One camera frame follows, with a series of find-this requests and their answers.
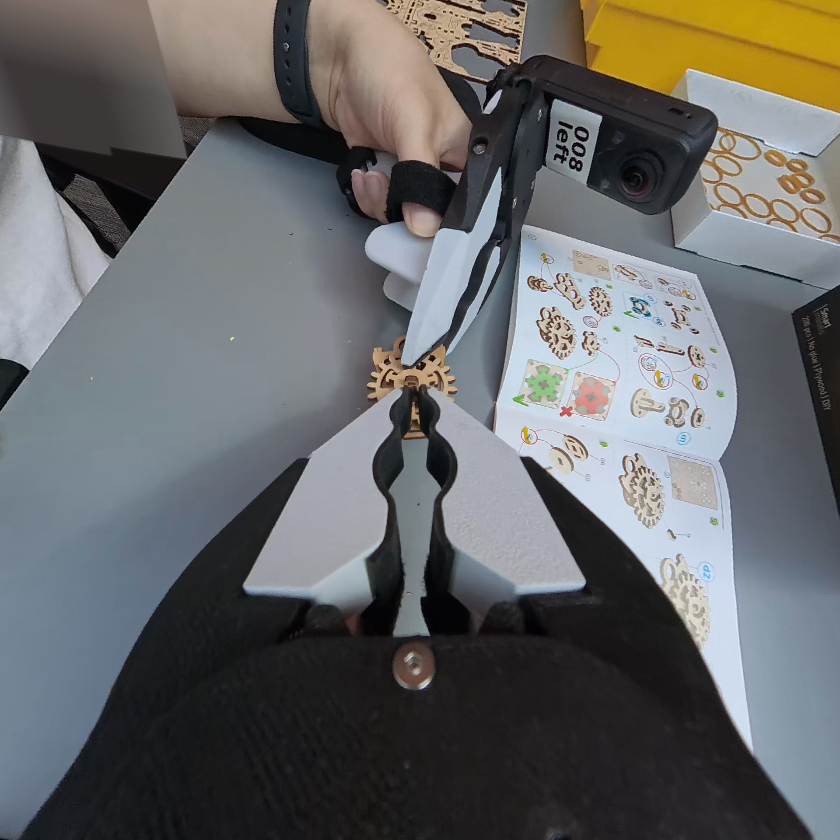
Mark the yellow plastic bin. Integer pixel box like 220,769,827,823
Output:
581,0,840,112

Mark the printed instruction booklet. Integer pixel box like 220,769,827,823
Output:
492,226,754,749

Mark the wooden parts sheet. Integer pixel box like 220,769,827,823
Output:
377,0,529,83

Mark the person's white shirt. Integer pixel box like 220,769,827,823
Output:
0,134,112,370

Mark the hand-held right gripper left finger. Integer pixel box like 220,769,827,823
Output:
243,387,404,636

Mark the black wristband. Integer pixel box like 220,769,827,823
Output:
273,0,326,127

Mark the person's left forearm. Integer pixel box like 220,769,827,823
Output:
147,0,293,120

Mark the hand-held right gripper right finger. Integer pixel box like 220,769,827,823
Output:
423,387,587,636

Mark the person's left hand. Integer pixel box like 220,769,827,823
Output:
311,0,476,238

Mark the wooden gear assembly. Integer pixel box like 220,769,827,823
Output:
366,336,459,403

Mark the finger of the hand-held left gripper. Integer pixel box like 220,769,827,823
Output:
433,217,521,361
402,167,505,368

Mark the small wooden axle piece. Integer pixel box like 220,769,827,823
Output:
402,386,429,441

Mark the black cardboard box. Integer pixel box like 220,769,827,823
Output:
791,285,840,519

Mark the white cardboard box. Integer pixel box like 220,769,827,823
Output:
669,69,840,290

